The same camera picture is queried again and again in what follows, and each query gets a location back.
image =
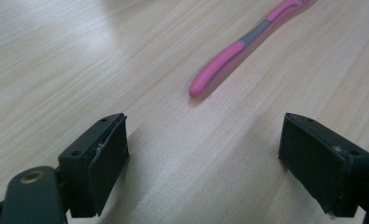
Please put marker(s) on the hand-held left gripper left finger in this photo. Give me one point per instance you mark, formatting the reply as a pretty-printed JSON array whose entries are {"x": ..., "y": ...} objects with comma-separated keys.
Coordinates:
[{"x": 93, "y": 161}]

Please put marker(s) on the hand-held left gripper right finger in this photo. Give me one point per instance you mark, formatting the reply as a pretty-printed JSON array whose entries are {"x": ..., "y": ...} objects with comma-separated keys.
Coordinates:
[{"x": 322, "y": 165}]

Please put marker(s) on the pink and grey razor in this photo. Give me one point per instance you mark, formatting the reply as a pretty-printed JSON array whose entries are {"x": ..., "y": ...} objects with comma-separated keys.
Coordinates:
[{"x": 235, "y": 54}]

